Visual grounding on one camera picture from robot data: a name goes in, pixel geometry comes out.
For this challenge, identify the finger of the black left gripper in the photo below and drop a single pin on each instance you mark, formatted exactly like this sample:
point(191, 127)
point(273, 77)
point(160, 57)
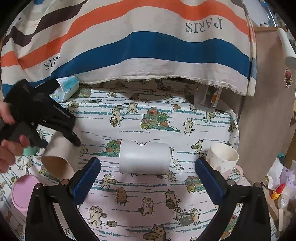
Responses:
point(66, 128)
point(36, 141)

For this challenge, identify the baby wipes pack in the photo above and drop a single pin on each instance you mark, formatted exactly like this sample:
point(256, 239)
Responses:
point(67, 87)

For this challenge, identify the pink white cup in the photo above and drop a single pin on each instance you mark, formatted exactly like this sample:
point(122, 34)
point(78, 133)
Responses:
point(21, 192)

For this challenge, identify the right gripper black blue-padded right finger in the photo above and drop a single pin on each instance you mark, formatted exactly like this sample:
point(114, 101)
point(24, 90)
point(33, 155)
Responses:
point(253, 222)

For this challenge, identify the beige plastic cup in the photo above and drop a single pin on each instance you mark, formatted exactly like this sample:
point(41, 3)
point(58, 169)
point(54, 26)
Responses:
point(61, 157)

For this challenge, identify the cat print bedsheet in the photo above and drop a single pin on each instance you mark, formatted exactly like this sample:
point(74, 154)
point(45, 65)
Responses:
point(123, 206)

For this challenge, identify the beige wooden cabinet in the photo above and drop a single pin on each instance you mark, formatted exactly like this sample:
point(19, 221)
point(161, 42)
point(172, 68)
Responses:
point(265, 118)

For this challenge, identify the red yellow toy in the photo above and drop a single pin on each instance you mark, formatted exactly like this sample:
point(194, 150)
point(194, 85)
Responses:
point(277, 192)

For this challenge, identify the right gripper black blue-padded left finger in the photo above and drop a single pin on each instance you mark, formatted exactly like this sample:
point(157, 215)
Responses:
point(42, 222)

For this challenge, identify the mint green mug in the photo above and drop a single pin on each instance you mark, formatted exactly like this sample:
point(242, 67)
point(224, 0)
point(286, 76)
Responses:
point(30, 151)

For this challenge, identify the white cup lying sideways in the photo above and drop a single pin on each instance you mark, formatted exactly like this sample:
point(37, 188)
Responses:
point(137, 157)

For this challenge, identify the cream pink mug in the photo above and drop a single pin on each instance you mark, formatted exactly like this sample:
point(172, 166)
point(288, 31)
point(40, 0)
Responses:
point(223, 158)

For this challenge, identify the person's left hand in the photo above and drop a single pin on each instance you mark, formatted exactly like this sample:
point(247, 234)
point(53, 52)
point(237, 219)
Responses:
point(10, 149)

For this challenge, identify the striped Paris fabric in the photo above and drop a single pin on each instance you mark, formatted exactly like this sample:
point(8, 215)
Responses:
point(210, 42)

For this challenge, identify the bear sticker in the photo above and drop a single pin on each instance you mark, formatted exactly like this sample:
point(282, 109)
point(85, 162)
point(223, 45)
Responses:
point(288, 78)

